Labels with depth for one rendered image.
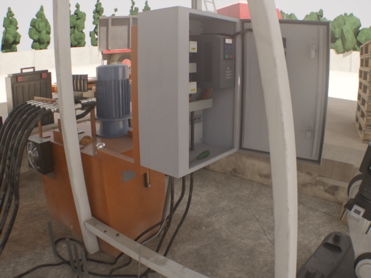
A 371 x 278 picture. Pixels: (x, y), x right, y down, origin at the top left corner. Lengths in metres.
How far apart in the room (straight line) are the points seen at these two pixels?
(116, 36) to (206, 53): 8.21
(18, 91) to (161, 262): 2.49
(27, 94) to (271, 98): 2.91
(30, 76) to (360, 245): 3.22
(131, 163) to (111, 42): 8.23
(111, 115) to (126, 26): 7.76
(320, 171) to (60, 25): 2.08
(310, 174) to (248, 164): 0.59
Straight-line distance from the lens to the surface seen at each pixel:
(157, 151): 1.12
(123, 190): 1.60
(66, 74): 1.42
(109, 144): 1.66
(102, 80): 1.77
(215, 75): 1.23
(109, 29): 9.33
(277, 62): 0.71
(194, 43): 1.22
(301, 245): 1.91
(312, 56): 1.22
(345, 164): 2.40
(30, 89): 3.36
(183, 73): 1.02
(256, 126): 1.35
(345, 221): 2.21
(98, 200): 1.61
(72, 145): 1.49
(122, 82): 1.78
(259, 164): 2.64
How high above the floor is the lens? 1.08
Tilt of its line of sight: 16 degrees down
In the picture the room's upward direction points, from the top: straight up
